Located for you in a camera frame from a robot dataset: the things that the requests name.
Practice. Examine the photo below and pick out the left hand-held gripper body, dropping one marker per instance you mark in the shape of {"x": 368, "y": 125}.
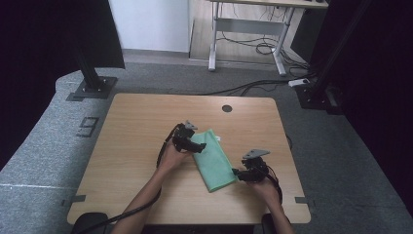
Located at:
{"x": 183, "y": 136}

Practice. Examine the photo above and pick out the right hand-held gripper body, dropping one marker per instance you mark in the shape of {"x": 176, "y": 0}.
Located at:
{"x": 256, "y": 164}

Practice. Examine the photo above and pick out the green cloth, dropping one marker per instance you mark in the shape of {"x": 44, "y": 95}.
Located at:
{"x": 214, "y": 162}

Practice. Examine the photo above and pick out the person's right hand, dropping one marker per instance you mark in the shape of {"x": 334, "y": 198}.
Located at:
{"x": 268, "y": 191}

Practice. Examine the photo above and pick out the person's left hand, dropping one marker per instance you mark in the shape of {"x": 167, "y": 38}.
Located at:
{"x": 170, "y": 159}

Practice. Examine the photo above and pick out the black chair armrest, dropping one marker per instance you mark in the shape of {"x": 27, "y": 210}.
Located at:
{"x": 89, "y": 222}
{"x": 268, "y": 224}

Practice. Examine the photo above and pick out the black round table grommet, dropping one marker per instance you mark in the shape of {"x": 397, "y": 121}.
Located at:
{"x": 227, "y": 108}

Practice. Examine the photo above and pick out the dark floor tape strip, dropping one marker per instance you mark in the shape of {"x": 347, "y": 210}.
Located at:
{"x": 304, "y": 201}

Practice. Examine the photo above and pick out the white power strip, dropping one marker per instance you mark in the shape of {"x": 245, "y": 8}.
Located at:
{"x": 298, "y": 82}

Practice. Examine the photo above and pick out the black metal stand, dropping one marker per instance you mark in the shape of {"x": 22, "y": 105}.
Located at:
{"x": 319, "y": 97}
{"x": 92, "y": 84}

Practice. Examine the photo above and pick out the dark box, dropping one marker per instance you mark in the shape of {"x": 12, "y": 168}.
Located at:
{"x": 305, "y": 35}

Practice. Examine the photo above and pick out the black curtain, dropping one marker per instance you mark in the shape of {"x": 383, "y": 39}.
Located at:
{"x": 39, "y": 48}
{"x": 383, "y": 81}

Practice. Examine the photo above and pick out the white metal desk frame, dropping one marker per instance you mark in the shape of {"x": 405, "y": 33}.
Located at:
{"x": 213, "y": 39}

